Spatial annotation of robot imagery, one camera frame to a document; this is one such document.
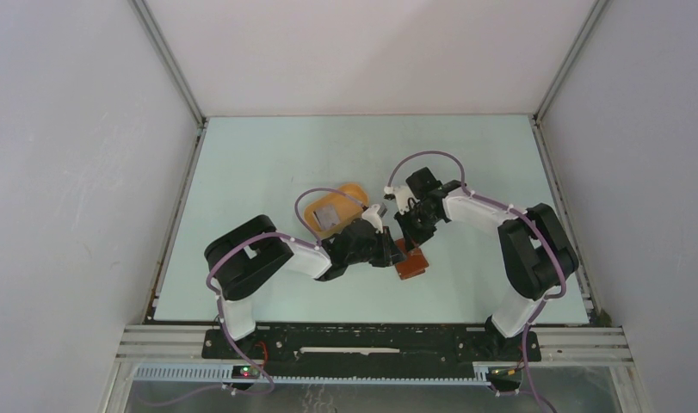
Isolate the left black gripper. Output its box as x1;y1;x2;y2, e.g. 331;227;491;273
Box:
345;225;406;267

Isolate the brown leather card holder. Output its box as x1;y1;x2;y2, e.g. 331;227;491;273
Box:
394;238;429;280

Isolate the orange plastic card tray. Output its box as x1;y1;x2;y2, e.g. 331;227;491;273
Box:
294;182;369;240

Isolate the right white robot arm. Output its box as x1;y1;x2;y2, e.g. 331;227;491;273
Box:
384;168;579;360

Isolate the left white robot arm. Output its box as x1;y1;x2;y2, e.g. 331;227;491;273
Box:
204;214;406;359

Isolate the grey patterned card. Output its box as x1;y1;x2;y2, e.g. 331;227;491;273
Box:
313;204;342;231

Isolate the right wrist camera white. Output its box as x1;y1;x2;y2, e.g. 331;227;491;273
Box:
384;185;417;215

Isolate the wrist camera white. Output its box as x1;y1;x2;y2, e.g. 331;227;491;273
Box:
361;203;387;233
384;185;417;215

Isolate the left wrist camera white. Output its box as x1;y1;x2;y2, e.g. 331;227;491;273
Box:
361;203;387;233

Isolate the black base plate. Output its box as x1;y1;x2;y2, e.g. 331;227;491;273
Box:
201;323;541;379

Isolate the white cable duct strip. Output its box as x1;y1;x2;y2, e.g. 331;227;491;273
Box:
133;363;490;385

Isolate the aluminium frame rail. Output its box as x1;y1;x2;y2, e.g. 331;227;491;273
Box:
115;324;635;367

